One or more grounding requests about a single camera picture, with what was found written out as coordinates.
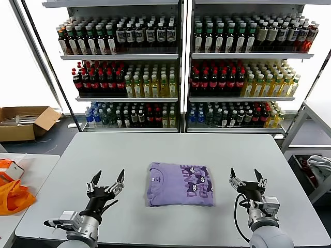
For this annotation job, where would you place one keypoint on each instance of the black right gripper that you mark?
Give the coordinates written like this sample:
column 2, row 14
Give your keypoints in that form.
column 252, row 189

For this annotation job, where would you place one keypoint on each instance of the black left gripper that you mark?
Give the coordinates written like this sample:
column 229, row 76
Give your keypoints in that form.
column 99, row 196

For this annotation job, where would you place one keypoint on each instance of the purple t-shirt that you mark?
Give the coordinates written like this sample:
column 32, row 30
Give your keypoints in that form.
column 168, row 191

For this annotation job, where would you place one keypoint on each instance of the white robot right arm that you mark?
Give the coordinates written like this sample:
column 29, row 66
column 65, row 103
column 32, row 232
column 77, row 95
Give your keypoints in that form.
column 269, row 235

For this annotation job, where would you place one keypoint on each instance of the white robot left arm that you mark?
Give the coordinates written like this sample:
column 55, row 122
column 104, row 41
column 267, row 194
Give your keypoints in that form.
column 88, row 228

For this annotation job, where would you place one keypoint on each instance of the black laundry bin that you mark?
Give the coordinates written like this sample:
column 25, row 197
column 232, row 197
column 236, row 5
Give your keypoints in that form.
column 294, row 165

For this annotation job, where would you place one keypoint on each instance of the red cloth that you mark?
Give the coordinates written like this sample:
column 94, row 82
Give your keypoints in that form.
column 303, row 166

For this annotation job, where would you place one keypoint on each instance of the dark bottle white cap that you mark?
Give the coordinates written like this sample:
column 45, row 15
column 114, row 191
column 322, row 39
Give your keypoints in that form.
column 126, row 120
column 118, row 120
column 233, row 120
column 141, row 119
column 225, row 120
column 248, row 118
column 133, row 119
column 240, row 118

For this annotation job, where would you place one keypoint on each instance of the cola bottle red cap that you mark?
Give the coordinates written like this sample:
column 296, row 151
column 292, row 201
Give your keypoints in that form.
column 85, row 84
column 204, row 84
column 149, row 119
column 119, row 84
column 222, row 84
column 231, row 84
column 195, row 84
column 158, row 119
column 212, row 84
column 111, row 84
column 256, row 117
column 94, row 84
column 103, row 84
column 77, row 85
column 239, row 84
column 263, row 117

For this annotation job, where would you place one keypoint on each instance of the yellow juice bottle white cap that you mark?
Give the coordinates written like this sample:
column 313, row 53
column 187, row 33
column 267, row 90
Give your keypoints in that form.
column 172, row 89
column 271, row 120
column 294, row 87
column 276, row 89
column 267, row 89
column 137, row 89
column 146, row 89
column 164, row 121
column 286, row 89
column 154, row 89
column 258, row 89
column 172, row 121
column 163, row 89
column 128, row 89
column 248, row 89
column 280, row 119

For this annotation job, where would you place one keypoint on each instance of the white floor scrap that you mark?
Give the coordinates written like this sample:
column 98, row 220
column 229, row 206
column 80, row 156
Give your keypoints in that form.
column 70, row 125

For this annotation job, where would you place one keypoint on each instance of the blue drink bottle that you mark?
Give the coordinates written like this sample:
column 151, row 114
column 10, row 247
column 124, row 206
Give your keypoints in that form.
column 89, row 117
column 97, row 117
column 192, row 117
column 200, row 117

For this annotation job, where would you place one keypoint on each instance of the grey white cloth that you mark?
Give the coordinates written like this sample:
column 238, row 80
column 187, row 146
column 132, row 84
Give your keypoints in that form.
column 319, row 165

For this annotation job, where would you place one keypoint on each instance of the orange and white box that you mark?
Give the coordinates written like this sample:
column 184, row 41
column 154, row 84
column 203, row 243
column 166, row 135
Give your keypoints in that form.
column 14, row 171

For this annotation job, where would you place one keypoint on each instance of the orange plastic bag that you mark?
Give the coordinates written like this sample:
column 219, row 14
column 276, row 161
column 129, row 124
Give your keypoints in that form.
column 13, row 199

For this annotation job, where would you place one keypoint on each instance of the brown cardboard box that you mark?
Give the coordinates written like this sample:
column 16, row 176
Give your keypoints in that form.
column 15, row 134

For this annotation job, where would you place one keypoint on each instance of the white plastic strips bundle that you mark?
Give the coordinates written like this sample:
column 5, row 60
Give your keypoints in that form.
column 23, row 120

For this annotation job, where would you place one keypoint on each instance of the black slanted pole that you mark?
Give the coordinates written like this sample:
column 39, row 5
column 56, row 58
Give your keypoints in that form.
column 50, row 65
column 316, row 77

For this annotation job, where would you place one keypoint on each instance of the grey metal shelf rack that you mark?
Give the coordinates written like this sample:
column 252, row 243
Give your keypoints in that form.
column 119, row 57
column 248, row 55

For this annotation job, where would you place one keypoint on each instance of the dark tea bottle green cap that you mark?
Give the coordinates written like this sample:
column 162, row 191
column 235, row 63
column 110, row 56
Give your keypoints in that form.
column 99, row 42
column 110, row 42
column 79, row 42
column 218, row 40
column 229, row 40
column 198, row 40
column 208, row 40
column 89, row 42
column 70, row 42
column 240, row 40
column 250, row 40

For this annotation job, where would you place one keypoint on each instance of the dark bottle beige label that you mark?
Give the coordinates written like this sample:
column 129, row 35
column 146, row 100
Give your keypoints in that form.
column 261, row 34
column 271, row 34

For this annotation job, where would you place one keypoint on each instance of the dark drink bottle white label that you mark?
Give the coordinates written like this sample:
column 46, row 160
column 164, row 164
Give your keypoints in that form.
column 129, row 36
column 301, row 34
column 160, row 35
column 292, row 34
column 120, row 36
column 282, row 34
column 149, row 36
column 139, row 36
column 170, row 35

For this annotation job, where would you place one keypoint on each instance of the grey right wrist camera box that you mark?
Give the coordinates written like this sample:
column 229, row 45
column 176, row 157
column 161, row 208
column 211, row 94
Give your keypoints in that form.
column 271, row 205

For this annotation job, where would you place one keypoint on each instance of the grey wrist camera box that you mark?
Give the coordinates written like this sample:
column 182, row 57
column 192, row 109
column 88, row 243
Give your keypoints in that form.
column 71, row 219
column 271, row 205

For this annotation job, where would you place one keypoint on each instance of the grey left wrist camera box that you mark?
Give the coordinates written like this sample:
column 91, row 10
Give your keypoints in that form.
column 71, row 219

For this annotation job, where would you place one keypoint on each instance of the grey slanted frame bar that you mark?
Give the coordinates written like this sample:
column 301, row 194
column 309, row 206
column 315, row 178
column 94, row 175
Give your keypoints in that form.
column 35, row 51

